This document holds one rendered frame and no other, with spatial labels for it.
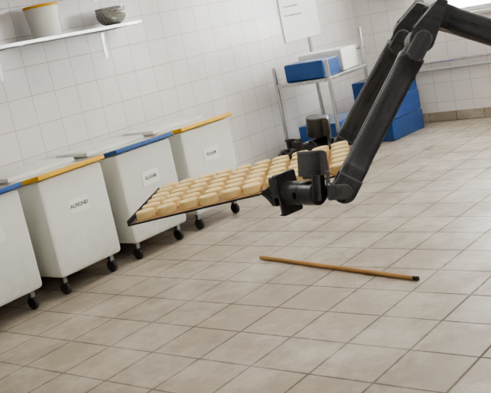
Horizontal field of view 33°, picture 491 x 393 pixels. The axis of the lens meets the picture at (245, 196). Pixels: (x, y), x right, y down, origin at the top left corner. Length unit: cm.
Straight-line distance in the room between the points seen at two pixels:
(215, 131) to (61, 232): 158
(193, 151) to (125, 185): 71
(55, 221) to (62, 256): 22
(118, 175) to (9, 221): 89
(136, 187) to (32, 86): 103
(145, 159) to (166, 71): 134
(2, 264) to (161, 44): 261
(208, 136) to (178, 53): 107
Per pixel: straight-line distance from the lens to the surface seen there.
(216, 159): 617
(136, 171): 560
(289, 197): 197
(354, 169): 192
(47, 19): 579
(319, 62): 726
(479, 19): 199
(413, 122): 849
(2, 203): 496
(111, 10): 618
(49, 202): 513
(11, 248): 499
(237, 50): 751
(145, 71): 665
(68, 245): 522
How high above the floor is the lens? 142
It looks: 12 degrees down
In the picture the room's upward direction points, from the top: 12 degrees counter-clockwise
